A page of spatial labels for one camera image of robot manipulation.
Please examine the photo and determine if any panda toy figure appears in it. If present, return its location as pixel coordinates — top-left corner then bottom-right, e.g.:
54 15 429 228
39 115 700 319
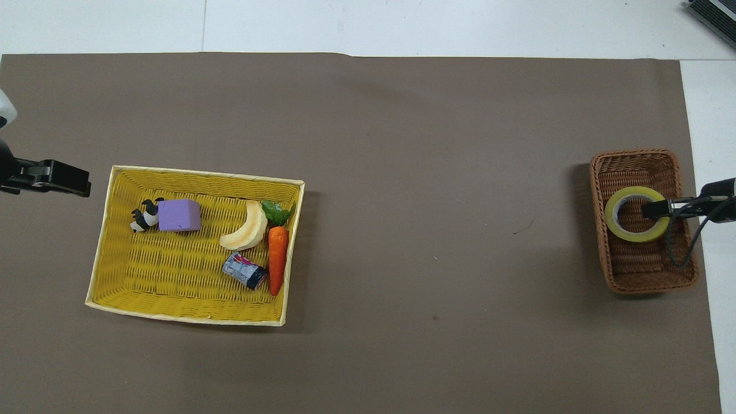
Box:
130 198 165 233

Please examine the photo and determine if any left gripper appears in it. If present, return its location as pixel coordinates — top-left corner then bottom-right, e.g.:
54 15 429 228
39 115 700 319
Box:
0 138 27 195

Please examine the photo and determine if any toy carrot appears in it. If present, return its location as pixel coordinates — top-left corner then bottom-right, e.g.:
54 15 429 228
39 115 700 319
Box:
260 200 297 297

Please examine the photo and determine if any yellow woven basket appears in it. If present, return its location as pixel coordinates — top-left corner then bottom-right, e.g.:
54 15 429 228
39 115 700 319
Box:
85 165 305 327

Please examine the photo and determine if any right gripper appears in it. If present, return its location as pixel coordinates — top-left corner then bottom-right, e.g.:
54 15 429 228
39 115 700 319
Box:
700 178 736 224

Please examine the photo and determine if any brown wicker basket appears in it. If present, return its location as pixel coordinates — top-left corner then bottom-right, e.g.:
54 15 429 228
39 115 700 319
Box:
589 149 700 296

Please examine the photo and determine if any toy banana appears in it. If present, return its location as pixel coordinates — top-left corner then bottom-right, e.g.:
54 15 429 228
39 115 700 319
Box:
219 200 269 252

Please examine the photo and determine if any yellow-green tape roll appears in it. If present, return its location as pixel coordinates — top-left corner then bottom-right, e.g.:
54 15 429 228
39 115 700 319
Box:
604 186 672 243

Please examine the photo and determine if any black cable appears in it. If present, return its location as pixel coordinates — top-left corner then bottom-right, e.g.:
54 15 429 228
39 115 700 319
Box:
666 197 736 269

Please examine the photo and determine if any purple foam block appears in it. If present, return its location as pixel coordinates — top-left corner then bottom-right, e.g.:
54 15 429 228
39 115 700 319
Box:
157 199 202 233

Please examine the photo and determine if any small printed can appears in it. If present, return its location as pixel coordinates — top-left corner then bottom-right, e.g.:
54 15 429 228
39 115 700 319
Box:
222 251 270 292

